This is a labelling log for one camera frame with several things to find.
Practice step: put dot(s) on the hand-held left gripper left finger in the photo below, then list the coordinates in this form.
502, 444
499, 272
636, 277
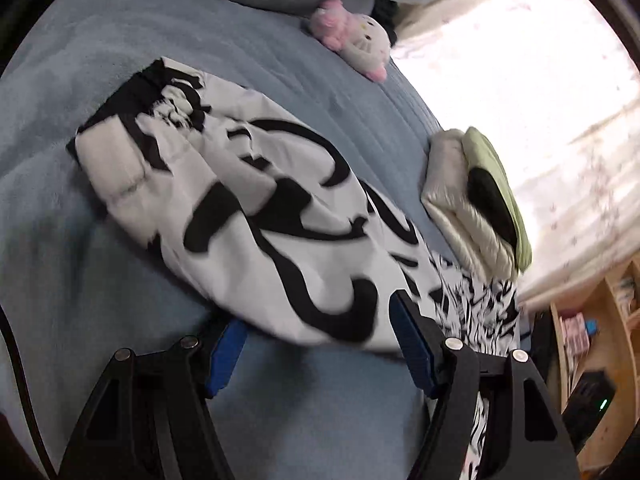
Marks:
225, 355

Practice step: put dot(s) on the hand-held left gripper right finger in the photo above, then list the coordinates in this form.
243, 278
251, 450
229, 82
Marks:
412, 345

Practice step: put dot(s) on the black and white printed garment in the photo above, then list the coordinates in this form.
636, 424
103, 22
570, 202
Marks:
250, 185

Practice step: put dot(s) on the stack of folded clothes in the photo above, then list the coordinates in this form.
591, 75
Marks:
450, 185

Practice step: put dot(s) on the pink storage boxes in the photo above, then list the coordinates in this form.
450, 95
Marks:
575, 332

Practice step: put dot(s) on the small blue box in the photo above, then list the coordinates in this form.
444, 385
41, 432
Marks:
592, 327

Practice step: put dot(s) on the black device with green light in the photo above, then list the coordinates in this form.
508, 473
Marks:
590, 400

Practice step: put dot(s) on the wooden shelf unit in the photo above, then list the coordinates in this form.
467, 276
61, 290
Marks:
600, 310

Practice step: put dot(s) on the folded green and black jacket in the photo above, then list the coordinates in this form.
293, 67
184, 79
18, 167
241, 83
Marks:
492, 160

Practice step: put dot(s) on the white floral curtain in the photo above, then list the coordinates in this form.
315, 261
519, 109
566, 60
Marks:
500, 60

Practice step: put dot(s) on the pink and white plush toy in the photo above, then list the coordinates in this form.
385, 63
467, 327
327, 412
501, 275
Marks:
350, 35

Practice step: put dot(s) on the blue bed blanket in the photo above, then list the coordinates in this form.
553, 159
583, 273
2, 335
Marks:
100, 60

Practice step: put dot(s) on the black cloth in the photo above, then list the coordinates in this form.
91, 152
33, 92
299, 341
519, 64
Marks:
385, 10

